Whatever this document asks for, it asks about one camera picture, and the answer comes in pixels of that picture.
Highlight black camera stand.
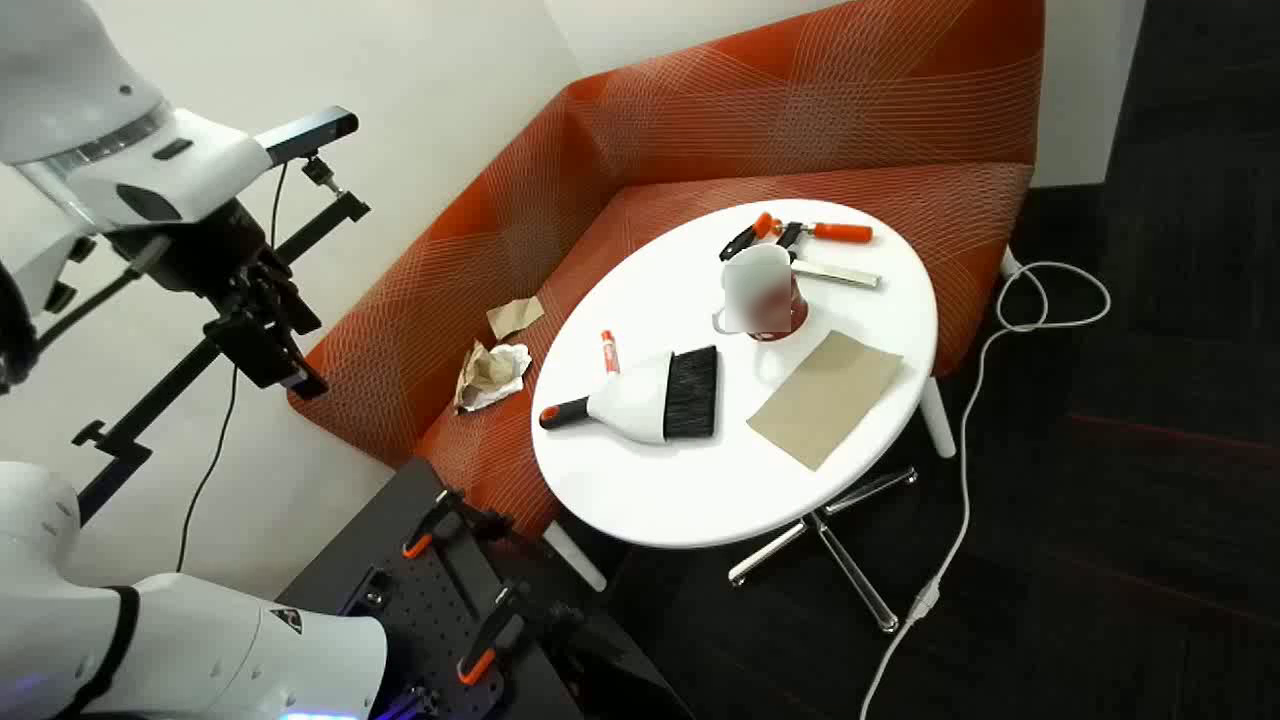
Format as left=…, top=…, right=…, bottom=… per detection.
left=4, top=194, right=367, bottom=525

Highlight round white table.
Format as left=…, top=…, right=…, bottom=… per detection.
left=529, top=197, right=959, bottom=636

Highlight orange handled screwdriver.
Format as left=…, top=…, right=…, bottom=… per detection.
left=774, top=223, right=873, bottom=251

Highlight white pen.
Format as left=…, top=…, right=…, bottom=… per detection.
left=791, top=262, right=883, bottom=290

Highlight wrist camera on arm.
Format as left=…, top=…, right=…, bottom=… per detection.
left=257, top=103, right=360, bottom=166

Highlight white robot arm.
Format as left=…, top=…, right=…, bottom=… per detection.
left=0, top=0, right=360, bottom=396

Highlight crumpled paper wrapper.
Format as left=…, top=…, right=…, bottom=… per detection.
left=453, top=345, right=530, bottom=411

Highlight orange black clamp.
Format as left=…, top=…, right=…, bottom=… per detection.
left=454, top=588, right=522, bottom=687
left=399, top=490, right=512, bottom=562

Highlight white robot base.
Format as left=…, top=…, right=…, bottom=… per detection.
left=0, top=461, right=386, bottom=720

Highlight white power cable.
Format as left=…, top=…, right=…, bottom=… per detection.
left=855, top=244, right=1115, bottom=720

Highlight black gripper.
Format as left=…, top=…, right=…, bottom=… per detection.
left=112, top=200, right=327, bottom=402

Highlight white hand brush black bristles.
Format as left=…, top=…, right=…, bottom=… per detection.
left=535, top=345, right=718, bottom=444

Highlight orange handled black tool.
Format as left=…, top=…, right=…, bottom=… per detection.
left=718, top=212, right=774, bottom=262

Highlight orange corner sofa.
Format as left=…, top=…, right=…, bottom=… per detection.
left=301, top=0, right=1042, bottom=536

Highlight white and red marker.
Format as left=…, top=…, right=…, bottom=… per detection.
left=599, top=330, right=619, bottom=376

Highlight tan paper scrap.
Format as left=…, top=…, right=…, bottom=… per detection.
left=482, top=295, right=545, bottom=342

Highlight red and white mug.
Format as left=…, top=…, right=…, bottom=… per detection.
left=711, top=244, right=806, bottom=345

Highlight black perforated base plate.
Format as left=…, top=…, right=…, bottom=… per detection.
left=285, top=461, right=696, bottom=720

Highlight tan cardboard sheet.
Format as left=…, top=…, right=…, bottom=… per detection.
left=746, top=331, right=900, bottom=469

